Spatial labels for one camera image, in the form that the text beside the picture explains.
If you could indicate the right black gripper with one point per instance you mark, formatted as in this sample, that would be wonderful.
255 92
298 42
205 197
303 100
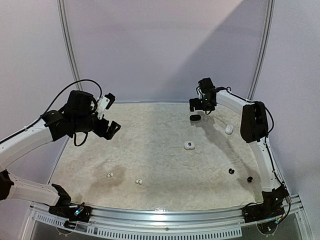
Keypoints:
199 105

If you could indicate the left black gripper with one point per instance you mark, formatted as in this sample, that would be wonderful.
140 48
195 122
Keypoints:
101 132

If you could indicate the black earbud charging case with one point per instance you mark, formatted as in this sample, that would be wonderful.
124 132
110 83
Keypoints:
195 117

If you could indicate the white stem earbud charging case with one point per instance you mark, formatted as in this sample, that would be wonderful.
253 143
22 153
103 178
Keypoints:
189 145

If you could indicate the black clip earbud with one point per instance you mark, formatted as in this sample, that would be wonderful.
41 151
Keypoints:
231 171
250 179

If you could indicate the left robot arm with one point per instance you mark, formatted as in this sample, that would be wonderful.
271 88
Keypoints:
82 113

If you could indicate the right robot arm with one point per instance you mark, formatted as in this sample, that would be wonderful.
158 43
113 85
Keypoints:
254 130

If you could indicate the white oval charging case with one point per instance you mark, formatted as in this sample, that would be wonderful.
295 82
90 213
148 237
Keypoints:
229 129

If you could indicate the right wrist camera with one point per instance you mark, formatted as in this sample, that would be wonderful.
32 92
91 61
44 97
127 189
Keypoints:
206 89

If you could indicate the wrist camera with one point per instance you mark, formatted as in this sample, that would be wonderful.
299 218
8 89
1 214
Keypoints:
104 103
206 89

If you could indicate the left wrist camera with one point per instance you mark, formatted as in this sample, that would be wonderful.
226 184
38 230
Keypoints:
104 103

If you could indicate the right aluminium frame post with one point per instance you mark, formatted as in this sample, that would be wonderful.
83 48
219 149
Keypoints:
262 48

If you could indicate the aluminium frame post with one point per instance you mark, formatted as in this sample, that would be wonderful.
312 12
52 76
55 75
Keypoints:
262 48
61 6

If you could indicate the aluminium front rail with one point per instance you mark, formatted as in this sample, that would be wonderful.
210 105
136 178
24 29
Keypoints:
121 224

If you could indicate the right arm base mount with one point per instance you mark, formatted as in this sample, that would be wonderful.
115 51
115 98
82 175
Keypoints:
254 212

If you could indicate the left aluminium frame post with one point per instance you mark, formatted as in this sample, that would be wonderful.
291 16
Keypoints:
61 6

